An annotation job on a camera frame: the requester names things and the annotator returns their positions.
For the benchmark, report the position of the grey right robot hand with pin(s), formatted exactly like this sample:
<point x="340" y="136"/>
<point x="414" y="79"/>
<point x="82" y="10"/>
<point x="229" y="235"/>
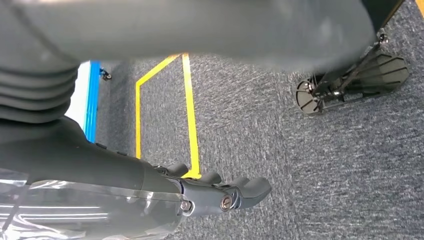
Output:
<point x="82" y="198"/>

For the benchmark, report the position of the blue wheeled shelf rack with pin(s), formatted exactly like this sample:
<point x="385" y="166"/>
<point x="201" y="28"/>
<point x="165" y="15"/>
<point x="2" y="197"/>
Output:
<point x="92" y="99"/>

